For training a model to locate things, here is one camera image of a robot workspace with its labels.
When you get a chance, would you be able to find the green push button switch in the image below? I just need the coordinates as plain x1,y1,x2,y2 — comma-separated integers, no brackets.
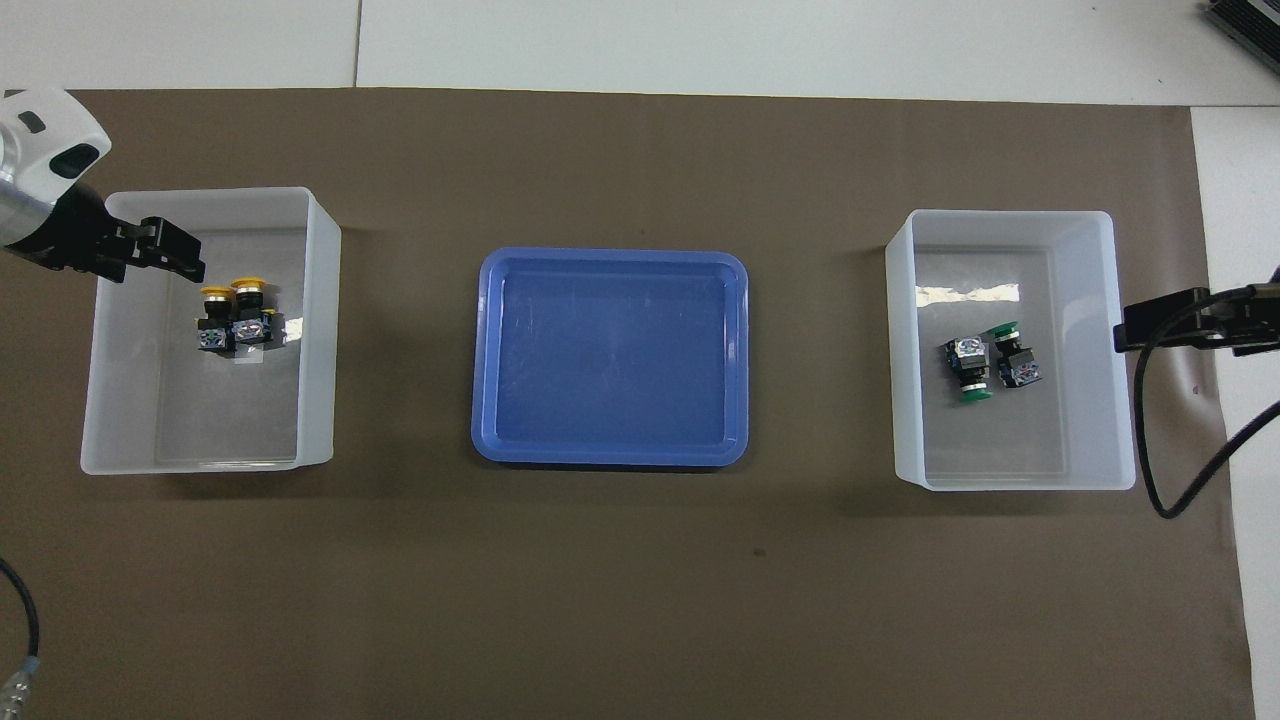
985,320,1043,391
945,337,996,405

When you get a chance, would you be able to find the grey ridged metal object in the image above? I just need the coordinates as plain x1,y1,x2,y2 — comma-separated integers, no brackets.
1200,0,1280,61

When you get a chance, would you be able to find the translucent white plastic box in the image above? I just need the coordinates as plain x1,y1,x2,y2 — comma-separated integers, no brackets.
80,187,342,476
885,208,1137,492

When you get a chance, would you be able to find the brown paper table mat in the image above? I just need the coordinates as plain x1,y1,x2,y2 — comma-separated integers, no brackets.
0,88,1257,720

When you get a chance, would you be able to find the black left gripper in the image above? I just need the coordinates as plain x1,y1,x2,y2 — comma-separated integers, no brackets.
3,188,208,284

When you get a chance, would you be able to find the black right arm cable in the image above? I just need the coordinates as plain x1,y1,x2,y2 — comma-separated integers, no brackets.
1134,265,1280,520

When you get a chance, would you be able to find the blue plastic tray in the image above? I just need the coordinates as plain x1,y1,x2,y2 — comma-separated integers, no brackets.
470,247,750,468

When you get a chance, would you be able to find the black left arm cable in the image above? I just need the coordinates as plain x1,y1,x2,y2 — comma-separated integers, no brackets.
0,556,41,720

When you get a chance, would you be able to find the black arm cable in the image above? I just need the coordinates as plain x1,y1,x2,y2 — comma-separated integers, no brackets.
0,556,41,720
1134,265,1280,520

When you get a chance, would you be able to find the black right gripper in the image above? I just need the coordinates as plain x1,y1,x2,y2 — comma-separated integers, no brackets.
1113,283,1280,358

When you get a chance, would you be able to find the yellow push button switch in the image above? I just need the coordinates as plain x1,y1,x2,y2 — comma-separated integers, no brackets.
232,277,289,352
196,285,236,354

